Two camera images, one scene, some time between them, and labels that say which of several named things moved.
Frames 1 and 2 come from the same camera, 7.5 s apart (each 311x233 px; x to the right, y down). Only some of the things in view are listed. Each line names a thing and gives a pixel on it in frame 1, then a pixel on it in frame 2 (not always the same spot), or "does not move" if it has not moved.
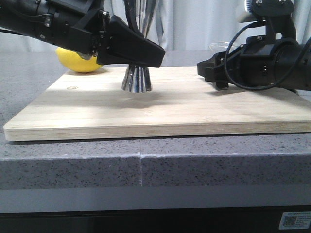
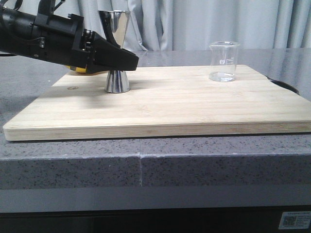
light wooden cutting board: x=181 y=101 does not move
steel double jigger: x=141 y=14 -> x=114 y=24
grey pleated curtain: x=184 y=25 does not move
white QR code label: x=295 y=220 does not move
